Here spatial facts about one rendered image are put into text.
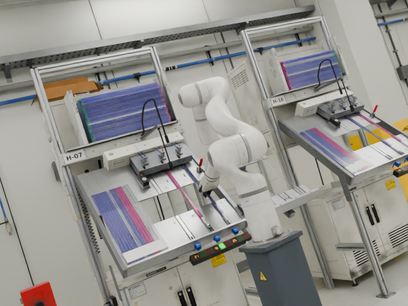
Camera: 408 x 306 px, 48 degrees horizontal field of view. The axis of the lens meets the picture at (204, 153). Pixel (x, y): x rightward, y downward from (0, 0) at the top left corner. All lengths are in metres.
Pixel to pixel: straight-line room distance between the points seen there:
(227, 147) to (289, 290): 0.56
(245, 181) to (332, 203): 1.49
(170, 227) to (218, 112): 0.75
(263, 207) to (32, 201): 2.69
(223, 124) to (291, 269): 0.61
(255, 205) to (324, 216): 1.48
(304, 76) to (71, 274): 2.48
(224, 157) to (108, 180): 1.05
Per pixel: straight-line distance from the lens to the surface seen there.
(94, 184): 2.57
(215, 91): 1.97
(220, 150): 1.69
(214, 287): 2.68
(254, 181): 1.71
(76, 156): 2.65
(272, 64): 3.33
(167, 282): 2.57
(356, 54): 5.26
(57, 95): 3.05
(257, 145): 1.72
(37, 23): 4.51
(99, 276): 2.67
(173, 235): 2.31
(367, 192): 3.35
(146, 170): 2.57
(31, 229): 4.07
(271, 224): 1.73
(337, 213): 3.16
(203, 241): 2.31
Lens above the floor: 1.01
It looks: 3 degrees up
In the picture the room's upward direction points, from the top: 19 degrees counter-clockwise
